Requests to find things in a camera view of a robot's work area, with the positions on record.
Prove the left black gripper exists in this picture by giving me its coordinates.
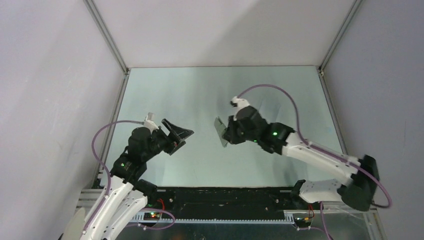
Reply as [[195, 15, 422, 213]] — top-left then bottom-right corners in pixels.
[[143, 118, 194, 161]]

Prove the blue card wallet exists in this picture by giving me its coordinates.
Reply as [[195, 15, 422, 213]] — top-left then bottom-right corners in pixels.
[[214, 116, 228, 148]]

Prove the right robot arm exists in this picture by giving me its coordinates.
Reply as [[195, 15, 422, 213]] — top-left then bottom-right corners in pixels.
[[215, 106, 380, 212]]

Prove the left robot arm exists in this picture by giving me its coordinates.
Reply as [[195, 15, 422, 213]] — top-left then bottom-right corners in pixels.
[[60, 116, 194, 240]]

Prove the left controller board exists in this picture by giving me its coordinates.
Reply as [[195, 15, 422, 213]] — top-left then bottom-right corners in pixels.
[[143, 212, 162, 221]]

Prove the controller board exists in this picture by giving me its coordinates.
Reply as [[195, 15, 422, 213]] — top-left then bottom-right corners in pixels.
[[294, 217, 314, 231], [143, 212, 162, 221]]

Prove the right controller board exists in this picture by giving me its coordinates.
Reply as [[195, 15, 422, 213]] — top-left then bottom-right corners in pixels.
[[294, 217, 314, 231]]

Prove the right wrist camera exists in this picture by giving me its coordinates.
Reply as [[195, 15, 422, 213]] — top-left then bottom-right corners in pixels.
[[230, 96, 250, 121]]

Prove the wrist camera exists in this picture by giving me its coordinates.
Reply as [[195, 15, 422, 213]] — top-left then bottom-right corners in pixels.
[[142, 112, 159, 133], [230, 96, 250, 121]]

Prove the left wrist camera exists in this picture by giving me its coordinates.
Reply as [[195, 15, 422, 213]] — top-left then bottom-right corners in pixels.
[[142, 112, 159, 133]]

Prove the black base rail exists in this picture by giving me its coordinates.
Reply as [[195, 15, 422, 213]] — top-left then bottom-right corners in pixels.
[[96, 186, 319, 221]]

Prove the white slotted cable duct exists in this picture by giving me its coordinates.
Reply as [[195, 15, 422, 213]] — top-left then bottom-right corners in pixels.
[[129, 212, 295, 225]]

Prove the left aluminium frame post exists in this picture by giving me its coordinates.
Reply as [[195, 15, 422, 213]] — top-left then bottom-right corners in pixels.
[[83, 0, 129, 75]]

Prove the aluminium frame post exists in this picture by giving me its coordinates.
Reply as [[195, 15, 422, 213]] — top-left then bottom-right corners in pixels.
[[317, 0, 364, 76], [83, 0, 129, 75]]

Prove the right aluminium frame post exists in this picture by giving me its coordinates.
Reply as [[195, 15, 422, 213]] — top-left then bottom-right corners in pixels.
[[317, 0, 364, 76]]

